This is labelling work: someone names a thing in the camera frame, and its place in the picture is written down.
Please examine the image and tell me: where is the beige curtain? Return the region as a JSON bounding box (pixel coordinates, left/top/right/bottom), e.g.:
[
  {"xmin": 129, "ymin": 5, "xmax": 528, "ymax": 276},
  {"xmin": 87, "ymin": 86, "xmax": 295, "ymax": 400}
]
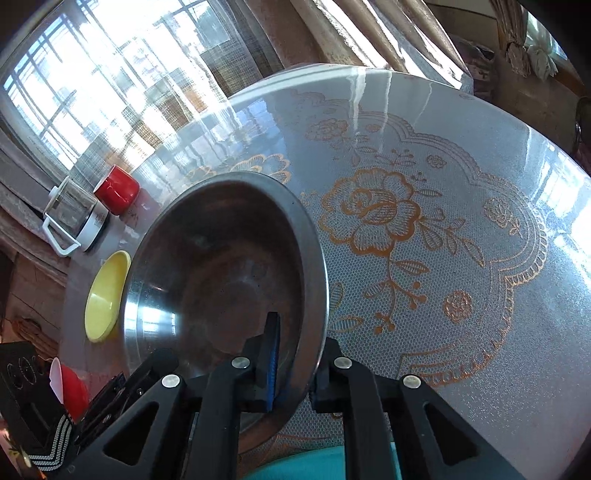
[
  {"xmin": 0, "ymin": 134, "xmax": 70, "ymax": 278},
  {"xmin": 489, "ymin": 0, "xmax": 532, "ymax": 79},
  {"xmin": 295, "ymin": 0, "xmax": 472, "ymax": 89}
]

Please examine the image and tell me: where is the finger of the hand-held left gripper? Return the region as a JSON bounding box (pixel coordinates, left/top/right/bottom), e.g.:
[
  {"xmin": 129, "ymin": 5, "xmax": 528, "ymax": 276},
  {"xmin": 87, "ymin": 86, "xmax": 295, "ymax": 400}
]
[{"xmin": 76, "ymin": 355, "xmax": 162, "ymax": 446}]

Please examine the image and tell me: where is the glass kettle with white handle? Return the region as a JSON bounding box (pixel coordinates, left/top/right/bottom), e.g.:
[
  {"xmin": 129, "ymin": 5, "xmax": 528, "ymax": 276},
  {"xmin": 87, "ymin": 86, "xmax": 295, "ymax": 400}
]
[{"xmin": 42, "ymin": 176, "xmax": 110, "ymax": 256}]

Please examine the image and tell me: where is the red plastic bowl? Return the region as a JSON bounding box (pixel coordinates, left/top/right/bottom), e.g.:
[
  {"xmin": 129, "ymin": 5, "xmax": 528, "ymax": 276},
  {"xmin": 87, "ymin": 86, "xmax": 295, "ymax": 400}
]
[{"xmin": 50, "ymin": 357, "xmax": 90, "ymax": 422}]

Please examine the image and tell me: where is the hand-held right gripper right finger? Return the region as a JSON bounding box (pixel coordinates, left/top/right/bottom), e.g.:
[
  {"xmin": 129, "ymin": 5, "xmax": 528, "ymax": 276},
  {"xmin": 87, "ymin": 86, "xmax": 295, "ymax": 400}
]
[{"xmin": 311, "ymin": 338, "xmax": 527, "ymax": 480}]

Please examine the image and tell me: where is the red mug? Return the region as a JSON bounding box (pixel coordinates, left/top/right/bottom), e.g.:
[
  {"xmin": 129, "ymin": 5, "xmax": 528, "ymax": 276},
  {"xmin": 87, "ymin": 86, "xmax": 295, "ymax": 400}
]
[{"xmin": 93, "ymin": 165, "xmax": 140, "ymax": 216}]

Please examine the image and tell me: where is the teal plate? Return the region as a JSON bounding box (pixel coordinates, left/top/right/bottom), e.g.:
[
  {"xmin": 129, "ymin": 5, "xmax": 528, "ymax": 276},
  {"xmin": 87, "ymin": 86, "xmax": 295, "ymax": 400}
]
[{"xmin": 249, "ymin": 442, "xmax": 400, "ymax": 480}]

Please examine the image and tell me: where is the round-backed wooden chair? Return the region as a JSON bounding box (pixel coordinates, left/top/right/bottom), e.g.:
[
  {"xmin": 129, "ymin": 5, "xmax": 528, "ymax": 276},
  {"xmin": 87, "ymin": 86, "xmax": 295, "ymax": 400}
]
[{"xmin": 571, "ymin": 96, "xmax": 591, "ymax": 158}]

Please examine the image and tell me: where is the large barred window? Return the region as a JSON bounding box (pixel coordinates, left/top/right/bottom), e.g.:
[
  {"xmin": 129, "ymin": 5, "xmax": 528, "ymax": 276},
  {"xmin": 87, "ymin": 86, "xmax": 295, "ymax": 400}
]
[{"xmin": 0, "ymin": 0, "xmax": 259, "ymax": 176}]

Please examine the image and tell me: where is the yellow bowl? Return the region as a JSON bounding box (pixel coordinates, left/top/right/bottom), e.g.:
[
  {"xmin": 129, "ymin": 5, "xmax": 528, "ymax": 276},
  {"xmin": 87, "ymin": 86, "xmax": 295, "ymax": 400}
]
[{"xmin": 84, "ymin": 250, "xmax": 131, "ymax": 343}]

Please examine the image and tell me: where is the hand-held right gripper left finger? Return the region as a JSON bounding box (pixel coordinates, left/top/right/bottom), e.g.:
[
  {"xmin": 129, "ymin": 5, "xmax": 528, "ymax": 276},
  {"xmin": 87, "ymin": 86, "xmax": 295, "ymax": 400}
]
[{"xmin": 60, "ymin": 311, "xmax": 283, "ymax": 480}]

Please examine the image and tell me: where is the wooden cabinet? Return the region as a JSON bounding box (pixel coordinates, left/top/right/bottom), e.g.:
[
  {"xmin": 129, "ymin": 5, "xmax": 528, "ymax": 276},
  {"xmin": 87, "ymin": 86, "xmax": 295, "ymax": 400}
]
[{"xmin": 0, "ymin": 249, "xmax": 71, "ymax": 352}]

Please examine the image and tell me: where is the steel bowl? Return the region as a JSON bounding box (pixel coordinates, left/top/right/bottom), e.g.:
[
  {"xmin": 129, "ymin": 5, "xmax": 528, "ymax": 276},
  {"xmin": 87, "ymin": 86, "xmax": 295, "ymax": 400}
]
[{"xmin": 121, "ymin": 172, "xmax": 329, "ymax": 450}]

